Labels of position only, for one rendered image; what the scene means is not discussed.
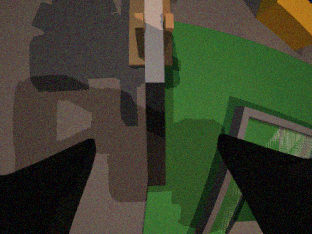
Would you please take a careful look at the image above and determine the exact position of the green rectangular mat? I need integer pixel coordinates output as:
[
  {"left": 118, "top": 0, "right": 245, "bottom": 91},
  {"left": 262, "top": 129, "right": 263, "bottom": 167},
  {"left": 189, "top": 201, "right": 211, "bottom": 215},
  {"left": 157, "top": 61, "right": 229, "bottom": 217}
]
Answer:
[{"left": 143, "top": 21, "right": 312, "bottom": 234}]

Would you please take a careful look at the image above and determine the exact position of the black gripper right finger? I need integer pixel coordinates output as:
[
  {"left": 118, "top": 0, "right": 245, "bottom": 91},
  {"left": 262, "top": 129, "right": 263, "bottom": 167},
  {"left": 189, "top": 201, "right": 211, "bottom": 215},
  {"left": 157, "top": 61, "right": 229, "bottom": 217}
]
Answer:
[{"left": 217, "top": 134, "right": 312, "bottom": 234}]

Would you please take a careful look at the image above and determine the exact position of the orange rectangular block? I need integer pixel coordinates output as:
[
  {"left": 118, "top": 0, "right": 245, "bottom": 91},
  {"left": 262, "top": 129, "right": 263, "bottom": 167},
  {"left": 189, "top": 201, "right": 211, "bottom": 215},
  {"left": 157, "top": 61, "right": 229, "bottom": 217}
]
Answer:
[{"left": 256, "top": 0, "right": 312, "bottom": 50}]

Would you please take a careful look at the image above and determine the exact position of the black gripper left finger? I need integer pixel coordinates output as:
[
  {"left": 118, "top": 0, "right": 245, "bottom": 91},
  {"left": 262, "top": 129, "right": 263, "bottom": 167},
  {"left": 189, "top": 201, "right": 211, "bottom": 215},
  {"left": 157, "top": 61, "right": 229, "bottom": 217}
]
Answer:
[{"left": 0, "top": 138, "right": 96, "bottom": 234}]

